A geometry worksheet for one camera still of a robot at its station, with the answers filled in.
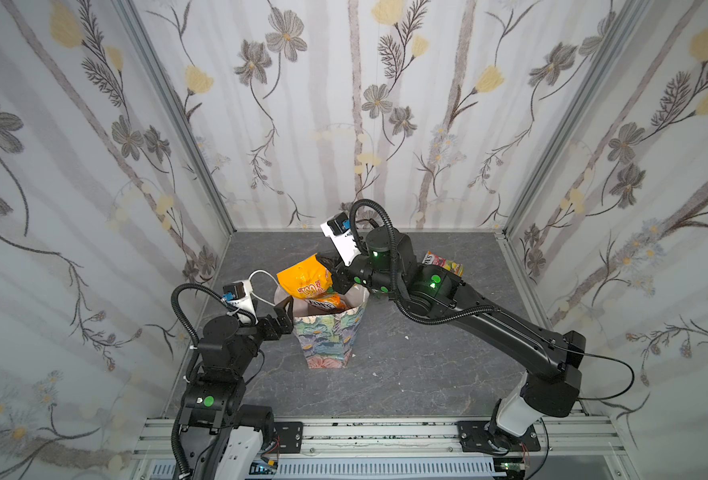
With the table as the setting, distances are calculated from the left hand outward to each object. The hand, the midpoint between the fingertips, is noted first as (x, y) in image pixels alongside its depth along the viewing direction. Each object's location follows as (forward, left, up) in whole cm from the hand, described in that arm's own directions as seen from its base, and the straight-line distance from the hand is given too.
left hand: (272, 292), depth 68 cm
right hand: (+1, -11, +15) cm, 18 cm away
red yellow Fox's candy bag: (+4, -13, -12) cm, 18 cm away
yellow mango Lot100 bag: (0, -9, +5) cm, 10 cm away
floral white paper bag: (-6, -13, -11) cm, 18 cm away
